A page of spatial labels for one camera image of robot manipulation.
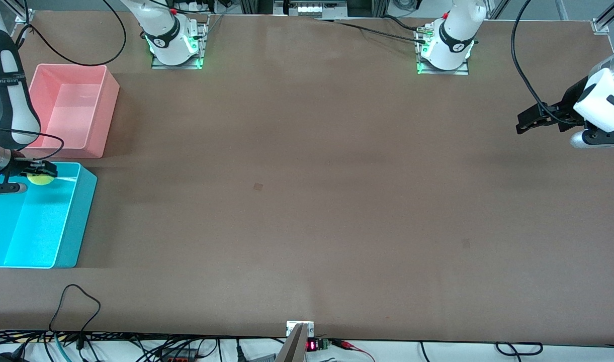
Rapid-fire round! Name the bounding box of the aluminium frame with lights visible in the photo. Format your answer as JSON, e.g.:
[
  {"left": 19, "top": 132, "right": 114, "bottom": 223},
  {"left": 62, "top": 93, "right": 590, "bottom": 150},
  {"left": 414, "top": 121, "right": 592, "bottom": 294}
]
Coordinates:
[{"left": 273, "top": 0, "right": 348, "bottom": 19}]

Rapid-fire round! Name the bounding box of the black flat looped cable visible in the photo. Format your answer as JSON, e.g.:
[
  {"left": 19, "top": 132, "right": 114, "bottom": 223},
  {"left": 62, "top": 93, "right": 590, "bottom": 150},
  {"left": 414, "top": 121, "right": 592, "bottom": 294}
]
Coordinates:
[{"left": 495, "top": 341, "right": 544, "bottom": 356}]

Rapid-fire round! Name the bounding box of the teal cable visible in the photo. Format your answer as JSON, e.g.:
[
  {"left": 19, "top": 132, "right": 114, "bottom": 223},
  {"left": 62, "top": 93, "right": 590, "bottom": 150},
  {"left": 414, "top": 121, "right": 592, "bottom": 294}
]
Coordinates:
[{"left": 53, "top": 332, "right": 68, "bottom": 362}]

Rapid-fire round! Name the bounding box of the pink plastic bin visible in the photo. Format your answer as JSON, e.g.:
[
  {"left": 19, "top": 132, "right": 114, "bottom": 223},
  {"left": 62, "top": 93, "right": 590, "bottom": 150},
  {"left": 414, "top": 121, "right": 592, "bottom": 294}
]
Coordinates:
[{"left": 20, "top": 63, "right": 120, "bottom": 159}]

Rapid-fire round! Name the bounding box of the blue plastic bin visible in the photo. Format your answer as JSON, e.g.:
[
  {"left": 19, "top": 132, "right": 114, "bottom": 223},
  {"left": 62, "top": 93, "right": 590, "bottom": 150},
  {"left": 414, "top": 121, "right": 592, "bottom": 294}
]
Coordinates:
[{"left": 0, "top": 162, "right": 98, "bottom": 269}]

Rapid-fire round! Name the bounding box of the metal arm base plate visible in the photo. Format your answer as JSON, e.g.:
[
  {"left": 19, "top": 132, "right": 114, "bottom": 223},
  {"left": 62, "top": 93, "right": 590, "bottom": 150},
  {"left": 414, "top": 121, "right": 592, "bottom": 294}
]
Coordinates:
[
  {"left": 151, "top": 19, "right": 209, "bottom": 70},
  {"left": 416, "top": 24, "right": 470, "bottom": 75}
]

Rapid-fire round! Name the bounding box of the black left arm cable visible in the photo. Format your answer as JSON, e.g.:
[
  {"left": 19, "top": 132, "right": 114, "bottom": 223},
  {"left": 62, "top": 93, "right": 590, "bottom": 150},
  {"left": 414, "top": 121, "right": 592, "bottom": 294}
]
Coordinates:
[{"left": 511, "top": 0, "right": 584, "bottom": 126}]

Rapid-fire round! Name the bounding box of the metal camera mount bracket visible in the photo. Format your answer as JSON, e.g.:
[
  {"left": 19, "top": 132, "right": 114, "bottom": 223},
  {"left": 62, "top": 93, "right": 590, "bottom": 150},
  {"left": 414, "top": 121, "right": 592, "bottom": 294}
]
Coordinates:
[{"left": 286, "top": 320, "right": 315, "bottom": 338}]

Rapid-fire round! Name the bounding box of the black cable across table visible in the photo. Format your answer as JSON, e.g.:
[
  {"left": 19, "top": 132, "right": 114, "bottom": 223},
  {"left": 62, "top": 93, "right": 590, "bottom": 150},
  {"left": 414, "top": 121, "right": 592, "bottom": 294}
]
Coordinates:
[{"left": 307, "top": 15, "right": 430, "bottom": 45}]

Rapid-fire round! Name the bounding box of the grey metal bar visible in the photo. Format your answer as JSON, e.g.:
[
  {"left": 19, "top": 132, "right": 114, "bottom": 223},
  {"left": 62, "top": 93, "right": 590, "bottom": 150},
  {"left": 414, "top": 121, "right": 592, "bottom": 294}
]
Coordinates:
[{"left": 276, "top": 323, "right": 308, "bottom": 362}]

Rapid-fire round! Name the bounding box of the red clip wire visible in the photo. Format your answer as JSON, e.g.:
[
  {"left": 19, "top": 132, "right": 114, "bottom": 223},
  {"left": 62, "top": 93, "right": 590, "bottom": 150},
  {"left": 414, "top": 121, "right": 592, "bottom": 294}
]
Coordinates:
[{"left": 332, "top": 340, "right": 376, "bottom": 362}]

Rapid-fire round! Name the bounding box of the long black arm cable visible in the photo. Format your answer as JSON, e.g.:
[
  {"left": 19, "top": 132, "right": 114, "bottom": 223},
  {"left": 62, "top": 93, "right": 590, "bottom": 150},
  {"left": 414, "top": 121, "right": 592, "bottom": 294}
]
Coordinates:
[{"left": 15, "top": 0, "right": 127, "bottom": 67}]

